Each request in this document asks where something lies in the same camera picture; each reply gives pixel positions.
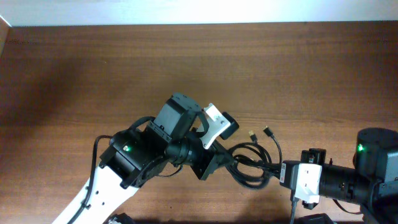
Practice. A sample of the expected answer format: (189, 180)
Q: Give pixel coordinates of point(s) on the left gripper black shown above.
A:
(211, 159)

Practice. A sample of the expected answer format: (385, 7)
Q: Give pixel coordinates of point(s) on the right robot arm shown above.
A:
(371, 183)

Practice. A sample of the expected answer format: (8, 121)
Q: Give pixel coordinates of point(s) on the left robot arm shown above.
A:
(182, 134)

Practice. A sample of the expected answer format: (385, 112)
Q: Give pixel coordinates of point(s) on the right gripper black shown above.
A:
(310, 156)

